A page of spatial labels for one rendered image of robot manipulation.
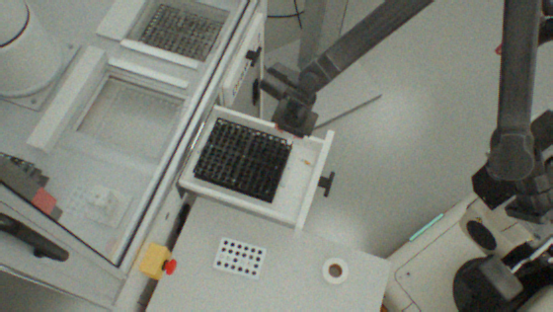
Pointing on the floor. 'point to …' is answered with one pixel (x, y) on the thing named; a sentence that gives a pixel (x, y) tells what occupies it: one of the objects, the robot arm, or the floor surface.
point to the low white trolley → (259, 229)
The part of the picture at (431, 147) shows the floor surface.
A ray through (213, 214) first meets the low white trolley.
